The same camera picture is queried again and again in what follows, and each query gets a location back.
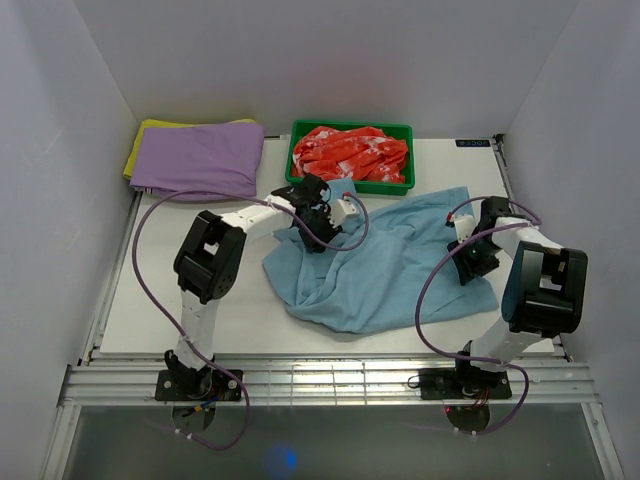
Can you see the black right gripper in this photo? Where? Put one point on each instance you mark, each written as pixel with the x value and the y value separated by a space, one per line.
pixel 467 270

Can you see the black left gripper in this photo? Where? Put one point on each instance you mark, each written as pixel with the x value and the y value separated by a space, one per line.
pixel 313 244

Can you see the light blue trousers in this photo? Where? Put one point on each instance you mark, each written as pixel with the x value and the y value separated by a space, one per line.
pixel 375 277

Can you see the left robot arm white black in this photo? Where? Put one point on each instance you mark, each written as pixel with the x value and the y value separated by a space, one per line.
pixel 209 258

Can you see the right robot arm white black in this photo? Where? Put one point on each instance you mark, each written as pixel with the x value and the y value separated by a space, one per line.
pixel 543 295

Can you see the red white patterned trousers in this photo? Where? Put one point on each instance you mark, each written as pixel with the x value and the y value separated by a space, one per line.
pixel 361 154

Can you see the folded purple trousers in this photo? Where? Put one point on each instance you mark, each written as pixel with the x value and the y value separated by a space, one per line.
pixel 197 160

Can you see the folded yellow trousers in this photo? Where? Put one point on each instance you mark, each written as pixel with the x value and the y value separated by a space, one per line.
pixel 135 150

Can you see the dark label on table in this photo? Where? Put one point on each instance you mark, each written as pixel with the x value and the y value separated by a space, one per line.
pixel 473 143

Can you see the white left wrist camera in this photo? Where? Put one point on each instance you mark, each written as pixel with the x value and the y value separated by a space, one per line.
pixel 341 210

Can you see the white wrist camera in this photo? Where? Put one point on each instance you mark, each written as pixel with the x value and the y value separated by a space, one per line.
pixel 341 210
pixel 463 225

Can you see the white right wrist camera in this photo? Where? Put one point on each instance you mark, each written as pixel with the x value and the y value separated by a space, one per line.
pixel 463 225

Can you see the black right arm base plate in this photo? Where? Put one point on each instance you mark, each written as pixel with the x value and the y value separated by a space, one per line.
pixel 450 383

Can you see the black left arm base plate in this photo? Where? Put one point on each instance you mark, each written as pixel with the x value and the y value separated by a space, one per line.
pixel 210 385

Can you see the aluminium table edge rail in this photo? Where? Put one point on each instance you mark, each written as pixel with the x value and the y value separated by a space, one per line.
pixel 323 382

